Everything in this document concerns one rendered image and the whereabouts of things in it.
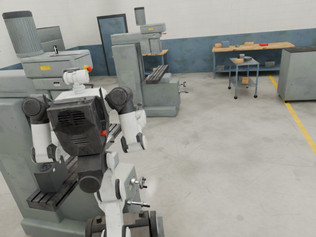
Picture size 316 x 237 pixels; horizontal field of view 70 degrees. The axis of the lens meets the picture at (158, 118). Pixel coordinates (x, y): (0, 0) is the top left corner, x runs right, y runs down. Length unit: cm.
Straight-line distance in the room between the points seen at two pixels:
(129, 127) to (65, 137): 31
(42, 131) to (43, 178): 64
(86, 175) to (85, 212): 138
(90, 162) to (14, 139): 120
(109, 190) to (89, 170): 39
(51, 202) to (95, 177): 69
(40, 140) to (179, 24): 726
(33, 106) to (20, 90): 96
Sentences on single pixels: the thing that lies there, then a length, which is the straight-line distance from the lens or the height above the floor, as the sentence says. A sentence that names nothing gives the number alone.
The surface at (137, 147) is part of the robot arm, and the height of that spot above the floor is 145.
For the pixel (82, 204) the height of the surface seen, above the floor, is 46.
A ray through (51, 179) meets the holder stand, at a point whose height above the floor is 109.
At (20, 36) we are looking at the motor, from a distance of 206.
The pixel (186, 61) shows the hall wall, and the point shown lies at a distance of 831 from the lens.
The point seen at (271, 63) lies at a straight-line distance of 777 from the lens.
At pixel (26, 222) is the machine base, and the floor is 20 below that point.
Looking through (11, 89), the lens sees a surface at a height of 164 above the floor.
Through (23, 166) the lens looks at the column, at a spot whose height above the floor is 93.
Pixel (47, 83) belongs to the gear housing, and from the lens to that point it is 199.
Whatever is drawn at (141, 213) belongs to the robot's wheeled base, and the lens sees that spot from 200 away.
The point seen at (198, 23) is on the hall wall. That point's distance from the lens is 811.
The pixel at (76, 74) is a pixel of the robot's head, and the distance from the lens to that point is 122.
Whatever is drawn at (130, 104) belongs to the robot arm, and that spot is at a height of 169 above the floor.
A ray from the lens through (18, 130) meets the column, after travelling 226.
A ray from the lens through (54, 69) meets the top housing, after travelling 189.
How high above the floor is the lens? 211
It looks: 25 degrees down
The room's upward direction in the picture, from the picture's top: 6 degrees counter-clockwise
